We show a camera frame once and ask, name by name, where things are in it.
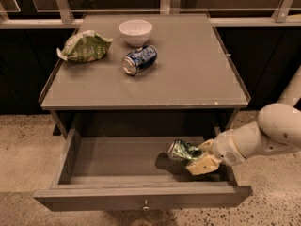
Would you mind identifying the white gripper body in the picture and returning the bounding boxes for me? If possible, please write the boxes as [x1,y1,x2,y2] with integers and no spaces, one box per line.
[212,129,246,166]

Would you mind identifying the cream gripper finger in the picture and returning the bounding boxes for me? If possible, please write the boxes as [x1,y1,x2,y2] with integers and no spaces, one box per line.
[186,152,222,175]
[198,138,214,152]

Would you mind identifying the crushed green can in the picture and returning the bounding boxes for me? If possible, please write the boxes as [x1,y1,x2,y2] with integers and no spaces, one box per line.
[167,139,203,166]

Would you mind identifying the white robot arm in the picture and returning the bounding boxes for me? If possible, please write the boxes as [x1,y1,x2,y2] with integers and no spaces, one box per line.
[186,69,301,175]

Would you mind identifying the metal drawer knob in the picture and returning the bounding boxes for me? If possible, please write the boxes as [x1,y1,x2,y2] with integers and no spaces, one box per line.
[141,200,150,211]

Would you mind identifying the blue soda can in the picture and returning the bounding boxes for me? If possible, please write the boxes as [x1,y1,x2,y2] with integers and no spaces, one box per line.
[122,45,157,76]

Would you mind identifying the open grey top drawer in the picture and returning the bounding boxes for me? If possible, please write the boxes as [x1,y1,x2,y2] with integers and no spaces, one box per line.
[34,129,252,211]

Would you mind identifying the grey cabinet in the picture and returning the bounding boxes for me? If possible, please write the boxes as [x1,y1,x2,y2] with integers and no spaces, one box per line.
[38,13,251,139]

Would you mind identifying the white ceramic bowl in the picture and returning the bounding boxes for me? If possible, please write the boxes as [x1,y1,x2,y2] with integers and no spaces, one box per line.
[119,19,152,47]

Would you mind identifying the green chip bag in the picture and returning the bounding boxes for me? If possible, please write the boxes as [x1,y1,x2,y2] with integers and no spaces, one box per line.
[56,30,113,63]

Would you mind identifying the metal window frame rail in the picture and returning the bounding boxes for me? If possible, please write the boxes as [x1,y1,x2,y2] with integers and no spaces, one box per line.
[0,0,301,29]

